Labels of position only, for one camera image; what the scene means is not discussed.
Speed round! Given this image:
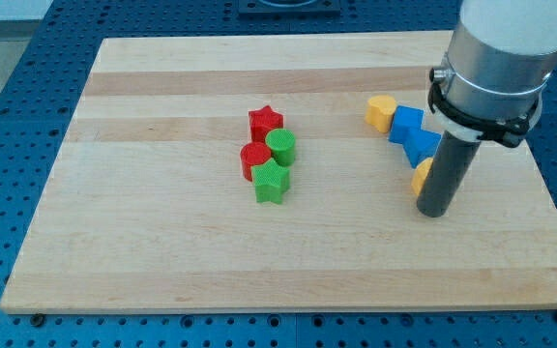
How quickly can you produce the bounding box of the light wooden board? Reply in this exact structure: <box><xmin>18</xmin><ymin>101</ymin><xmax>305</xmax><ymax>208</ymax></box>
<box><xmin>0</xmin><ymin>31</ymin><xmax>557</xmax><ymax>314</ymax></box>

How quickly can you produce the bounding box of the red star block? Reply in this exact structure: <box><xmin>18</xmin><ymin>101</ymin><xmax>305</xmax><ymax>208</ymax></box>
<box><xmin>249</xmin><ymin>105</ymin><xmax>284</xmax><ymax>142</ymax></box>

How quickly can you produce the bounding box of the green cylinder block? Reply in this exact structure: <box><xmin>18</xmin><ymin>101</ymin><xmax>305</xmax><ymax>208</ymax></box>
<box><xmin>265</xmin><ymin>129</ymin><xmax>296</xmax><ymax>166</ymax></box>

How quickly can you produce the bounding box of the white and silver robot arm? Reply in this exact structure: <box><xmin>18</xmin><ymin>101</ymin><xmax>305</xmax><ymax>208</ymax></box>
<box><xmin>442</xmin><ymin>0</ymin><xmax>557</xmax><ymax>126</ymax></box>

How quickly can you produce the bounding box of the blue cube block upper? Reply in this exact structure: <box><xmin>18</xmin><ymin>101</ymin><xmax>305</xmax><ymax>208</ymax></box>
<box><xmin>388</xmin><ymin>105</ymin><xmax>425</xmax><ymax>144</ymax></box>

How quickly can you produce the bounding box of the yellow heart block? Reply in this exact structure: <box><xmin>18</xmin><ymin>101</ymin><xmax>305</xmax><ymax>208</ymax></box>
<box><xmin>365</xmin><ymin>95</ymin><xmax>397</xmax><ymax>133</ymax></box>

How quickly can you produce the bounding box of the blue cube block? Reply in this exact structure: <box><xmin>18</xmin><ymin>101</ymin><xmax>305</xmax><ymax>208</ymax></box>
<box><xmin>388</xmin><ymin>105</ymin><xmax>425</xmax><ymax>144</ymax></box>
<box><xmin>402</xmin><ymin>128</ymin><xmax>442</xmax><ymax>168</ymax></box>

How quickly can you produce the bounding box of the yellow block behind rod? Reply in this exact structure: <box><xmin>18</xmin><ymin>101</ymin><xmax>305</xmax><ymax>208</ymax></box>
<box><xmin>411</xmin><ymin>157</ymin><xmax>433</xmax><ymax>196</ymax></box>

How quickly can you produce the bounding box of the red cylinder block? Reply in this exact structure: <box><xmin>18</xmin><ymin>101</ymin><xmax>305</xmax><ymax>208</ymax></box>
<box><xmin>240</xmin><ymin>142</ymin><xmax>272</xmax><ymax>182</ymax></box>

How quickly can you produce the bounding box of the green star block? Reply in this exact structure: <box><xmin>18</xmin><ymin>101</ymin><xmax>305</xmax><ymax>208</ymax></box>
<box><xmin>251</xmin><ymin>159</ymin><xmax>290</xmax><ymax>204</ymax></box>

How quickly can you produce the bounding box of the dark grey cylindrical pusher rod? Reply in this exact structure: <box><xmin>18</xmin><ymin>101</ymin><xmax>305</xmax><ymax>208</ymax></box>
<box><xmin>417</xmin><ymin>131</ymin><xmax>481</xmax><ymax>218</ymax></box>

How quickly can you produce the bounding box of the black clamp ring with cable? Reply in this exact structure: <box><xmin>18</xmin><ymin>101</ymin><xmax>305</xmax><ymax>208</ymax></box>
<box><xmin>426</xmin><ymin>66</ymin><xmax>542</xmax><ymax>149</ymax></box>

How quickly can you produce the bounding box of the blue cube block lower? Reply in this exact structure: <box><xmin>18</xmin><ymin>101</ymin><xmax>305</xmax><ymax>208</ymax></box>
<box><xmin>402</xmin><ymin>128</ymin><xmax>442</xmax><ymax>168</ymax></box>

